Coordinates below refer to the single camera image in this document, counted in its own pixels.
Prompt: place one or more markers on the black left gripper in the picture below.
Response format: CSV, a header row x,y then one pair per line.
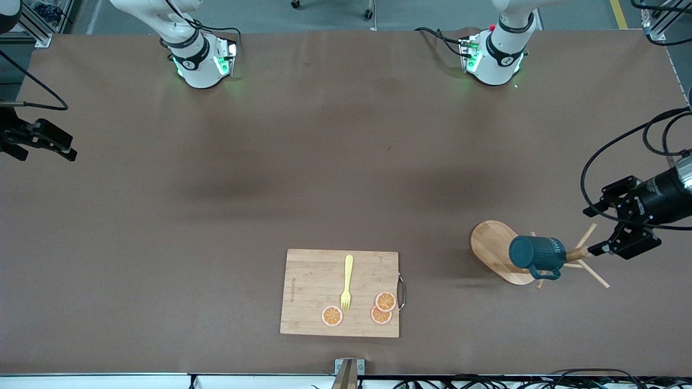
x,y
655,198

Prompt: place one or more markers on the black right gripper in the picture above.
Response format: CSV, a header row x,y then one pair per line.
x,y
12,133

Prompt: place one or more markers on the dark green mug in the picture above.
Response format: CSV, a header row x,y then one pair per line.
x,y
535,253

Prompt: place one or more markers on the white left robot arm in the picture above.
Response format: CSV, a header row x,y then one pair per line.
x,y
494,67

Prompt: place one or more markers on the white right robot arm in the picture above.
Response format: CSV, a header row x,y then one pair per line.
x,y
197,70

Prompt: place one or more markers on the wooden mug tree rack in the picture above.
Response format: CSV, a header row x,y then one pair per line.
x,y
489,243

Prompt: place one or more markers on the orange slice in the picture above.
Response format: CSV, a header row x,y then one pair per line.
x,y
386,301
332,316
378,316

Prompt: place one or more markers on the yellow plastic fork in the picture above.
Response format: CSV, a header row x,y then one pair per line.
x,y
348,270

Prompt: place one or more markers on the bamboo cutting board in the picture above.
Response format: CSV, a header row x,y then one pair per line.
x,y
313,281

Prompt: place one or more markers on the aluminium frame post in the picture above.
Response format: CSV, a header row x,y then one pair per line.
x,y
657,29
42,39

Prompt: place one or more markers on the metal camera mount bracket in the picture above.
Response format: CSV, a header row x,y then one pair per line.
x,y
346,375

